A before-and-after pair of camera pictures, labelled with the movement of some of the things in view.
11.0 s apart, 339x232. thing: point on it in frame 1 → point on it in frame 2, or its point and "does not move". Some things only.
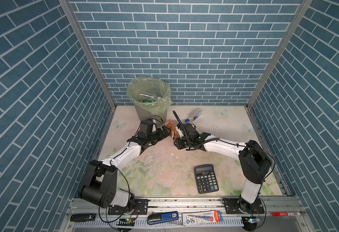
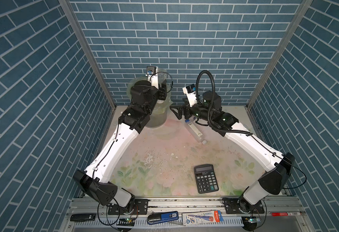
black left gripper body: (160, 136) → (161, 94)
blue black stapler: (157, 217) does not move
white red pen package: (202, 217) does not move
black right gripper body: (183, 143) → (190, 111)
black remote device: (82, 217) does not move
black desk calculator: (205, 179) does not move
